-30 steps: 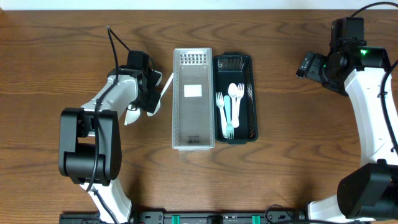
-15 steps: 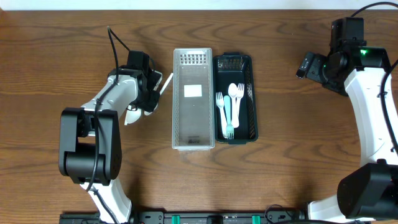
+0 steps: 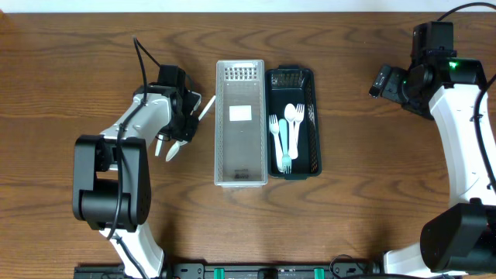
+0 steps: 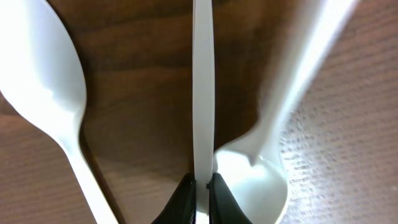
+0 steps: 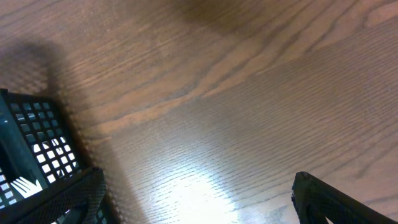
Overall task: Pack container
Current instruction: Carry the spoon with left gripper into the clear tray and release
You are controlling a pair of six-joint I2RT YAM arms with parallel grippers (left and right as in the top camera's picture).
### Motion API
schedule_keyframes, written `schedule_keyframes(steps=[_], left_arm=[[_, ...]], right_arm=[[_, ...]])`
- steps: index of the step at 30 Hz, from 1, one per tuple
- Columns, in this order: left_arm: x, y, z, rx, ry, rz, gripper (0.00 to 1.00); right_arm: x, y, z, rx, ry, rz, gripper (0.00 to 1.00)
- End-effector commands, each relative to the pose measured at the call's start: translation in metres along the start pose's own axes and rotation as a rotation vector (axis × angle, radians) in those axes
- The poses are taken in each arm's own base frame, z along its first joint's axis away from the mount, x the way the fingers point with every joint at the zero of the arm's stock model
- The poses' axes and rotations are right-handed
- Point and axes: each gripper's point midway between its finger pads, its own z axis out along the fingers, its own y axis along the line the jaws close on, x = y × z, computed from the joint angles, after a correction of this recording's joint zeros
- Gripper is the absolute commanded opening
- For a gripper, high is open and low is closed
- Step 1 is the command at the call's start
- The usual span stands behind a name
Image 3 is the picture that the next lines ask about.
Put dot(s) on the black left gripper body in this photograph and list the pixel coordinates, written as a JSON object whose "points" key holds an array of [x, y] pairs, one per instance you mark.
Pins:
{"points": [[183, 129]]}

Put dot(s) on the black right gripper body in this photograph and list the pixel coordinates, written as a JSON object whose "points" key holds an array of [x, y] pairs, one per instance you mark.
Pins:
{"points": [[390, 87]]}

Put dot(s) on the white plastic spoon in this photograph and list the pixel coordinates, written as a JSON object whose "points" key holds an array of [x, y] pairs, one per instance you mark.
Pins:
{"points": [[290, 116], [178, 144]]}

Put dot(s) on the white plastic spoon bowl up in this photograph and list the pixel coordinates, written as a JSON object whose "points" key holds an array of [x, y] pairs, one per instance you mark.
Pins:
{"points": [[159, 144]]}

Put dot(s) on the white plastic fork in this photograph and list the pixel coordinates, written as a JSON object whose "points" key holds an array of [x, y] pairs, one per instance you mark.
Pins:
{"points": [[300, 114], [274, 130]]}

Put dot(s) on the mint green plastic fork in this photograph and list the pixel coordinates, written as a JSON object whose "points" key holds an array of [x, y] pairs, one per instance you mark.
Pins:
{"points": [[286, 160]]}

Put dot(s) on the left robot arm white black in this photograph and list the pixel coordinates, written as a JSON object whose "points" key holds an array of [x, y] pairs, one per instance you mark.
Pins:
{"points": [[111, 180]]}

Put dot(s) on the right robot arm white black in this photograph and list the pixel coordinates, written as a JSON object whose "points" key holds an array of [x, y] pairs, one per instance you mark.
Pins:
{"points": [[440, 86]]}

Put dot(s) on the white label in basket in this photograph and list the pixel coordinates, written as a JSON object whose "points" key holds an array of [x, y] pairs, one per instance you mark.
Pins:
{"points": [[240, 113]]}

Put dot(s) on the clear perforated plastic basket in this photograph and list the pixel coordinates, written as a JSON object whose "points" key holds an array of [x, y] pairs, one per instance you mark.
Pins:
{"points": [[240, 147]]}

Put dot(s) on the dark green perforated basket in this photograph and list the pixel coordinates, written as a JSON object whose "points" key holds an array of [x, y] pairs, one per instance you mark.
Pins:
{"points": [[295, 85]]}

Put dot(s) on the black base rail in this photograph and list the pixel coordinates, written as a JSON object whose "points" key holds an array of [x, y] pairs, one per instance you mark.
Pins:
{"points": [[343, 266]]}

